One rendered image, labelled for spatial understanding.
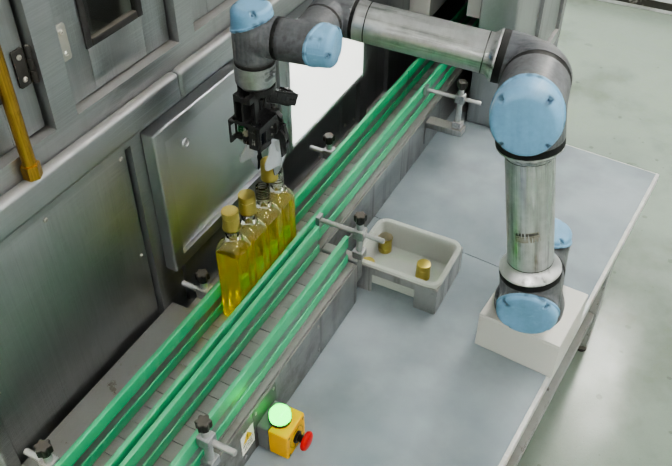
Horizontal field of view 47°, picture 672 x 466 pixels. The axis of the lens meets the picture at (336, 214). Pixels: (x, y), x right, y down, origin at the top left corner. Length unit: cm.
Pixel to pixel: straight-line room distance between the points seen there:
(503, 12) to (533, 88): 107
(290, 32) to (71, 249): 53
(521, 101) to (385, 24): 31
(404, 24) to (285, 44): 22
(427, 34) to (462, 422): 79
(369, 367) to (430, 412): 17
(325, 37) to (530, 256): 53
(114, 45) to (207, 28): 24
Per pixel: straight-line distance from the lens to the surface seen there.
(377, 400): 170
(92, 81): 136
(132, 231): 155
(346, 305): 181
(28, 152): 123
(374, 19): 142
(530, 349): 175
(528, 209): 138
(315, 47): 133
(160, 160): 148
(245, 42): 138
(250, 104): 142
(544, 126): 126
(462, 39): 140
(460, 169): 230
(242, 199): 152
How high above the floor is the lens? 212
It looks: 40 degrees down
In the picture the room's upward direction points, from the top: straight up
